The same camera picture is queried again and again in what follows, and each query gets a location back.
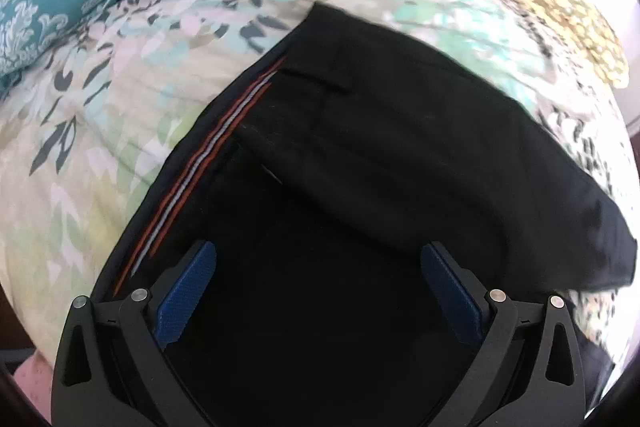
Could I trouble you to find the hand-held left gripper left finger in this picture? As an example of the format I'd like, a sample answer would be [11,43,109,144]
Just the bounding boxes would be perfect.
[50,241,218,427]

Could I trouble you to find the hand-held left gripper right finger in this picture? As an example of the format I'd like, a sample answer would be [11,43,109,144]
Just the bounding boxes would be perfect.
[420,242,587,427]

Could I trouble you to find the black pants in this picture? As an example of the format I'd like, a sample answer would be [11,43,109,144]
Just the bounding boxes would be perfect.
[92,2,639,427]

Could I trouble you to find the floral leaf bed sheet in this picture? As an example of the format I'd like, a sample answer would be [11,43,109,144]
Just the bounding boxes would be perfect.
[0,0,639,360]

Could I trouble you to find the pink patterned cloth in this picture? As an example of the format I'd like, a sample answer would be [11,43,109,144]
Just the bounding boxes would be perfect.
[12,351,55,424]

